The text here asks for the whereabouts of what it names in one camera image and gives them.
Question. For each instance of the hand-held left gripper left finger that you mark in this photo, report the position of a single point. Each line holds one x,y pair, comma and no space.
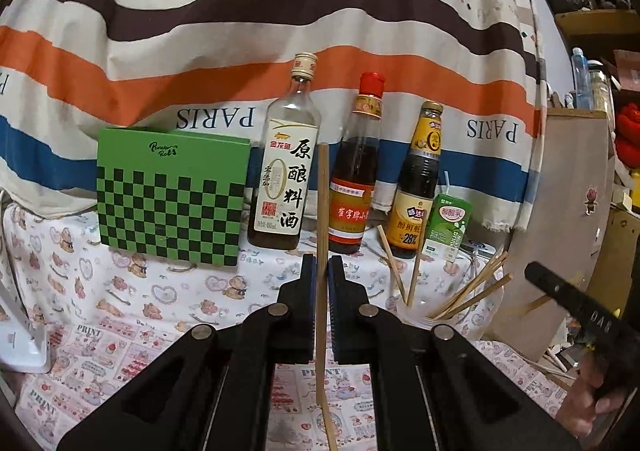
307,316

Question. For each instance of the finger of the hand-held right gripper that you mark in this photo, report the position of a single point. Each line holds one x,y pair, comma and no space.
565,293

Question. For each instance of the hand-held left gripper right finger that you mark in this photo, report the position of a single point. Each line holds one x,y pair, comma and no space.
336,321

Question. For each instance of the translucent plastic cup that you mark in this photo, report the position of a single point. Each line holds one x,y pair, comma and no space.
420,313

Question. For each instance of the bunch of wooden chopsticks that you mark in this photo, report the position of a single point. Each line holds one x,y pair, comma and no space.
414,281

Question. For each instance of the single wooden chopstick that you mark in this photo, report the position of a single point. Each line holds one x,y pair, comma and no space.
322,211

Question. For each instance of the person's right hand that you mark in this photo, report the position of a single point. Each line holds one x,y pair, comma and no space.
580,406

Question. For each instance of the brown cartoon sticker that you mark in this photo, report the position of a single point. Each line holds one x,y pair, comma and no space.
592,198

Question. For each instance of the yellow label oyster sauce bottle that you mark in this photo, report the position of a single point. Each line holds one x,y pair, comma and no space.
410,226

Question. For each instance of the red cap sesame oil bottle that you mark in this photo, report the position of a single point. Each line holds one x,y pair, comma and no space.
350,201

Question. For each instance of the clear cooking wine bottle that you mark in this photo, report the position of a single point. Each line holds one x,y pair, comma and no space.
282,191

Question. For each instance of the white bear print cloth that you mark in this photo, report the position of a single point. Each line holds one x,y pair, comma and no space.
175,291

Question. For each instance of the green milk drink carton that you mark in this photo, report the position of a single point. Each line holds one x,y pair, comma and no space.
445,226

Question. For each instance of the white drinking straw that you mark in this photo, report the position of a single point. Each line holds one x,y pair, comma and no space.
446,183

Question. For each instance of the green checkered box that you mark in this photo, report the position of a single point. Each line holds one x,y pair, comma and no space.
170,211

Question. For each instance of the red plush toy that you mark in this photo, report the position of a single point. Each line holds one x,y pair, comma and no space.
629,131

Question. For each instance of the glass jar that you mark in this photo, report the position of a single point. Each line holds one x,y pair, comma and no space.
599,91

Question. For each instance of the blue plastic water bottle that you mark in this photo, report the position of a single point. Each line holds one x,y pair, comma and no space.
579,81

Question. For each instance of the cardboard box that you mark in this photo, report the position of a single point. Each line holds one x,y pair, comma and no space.
627,71

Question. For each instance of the wooden shelf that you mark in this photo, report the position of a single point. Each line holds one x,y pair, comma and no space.
590,23

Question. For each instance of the white plastic stand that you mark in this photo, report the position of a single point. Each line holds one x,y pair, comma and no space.
30,351

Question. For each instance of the striped fabric backdrop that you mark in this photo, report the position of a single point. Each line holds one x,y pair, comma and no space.
200,31

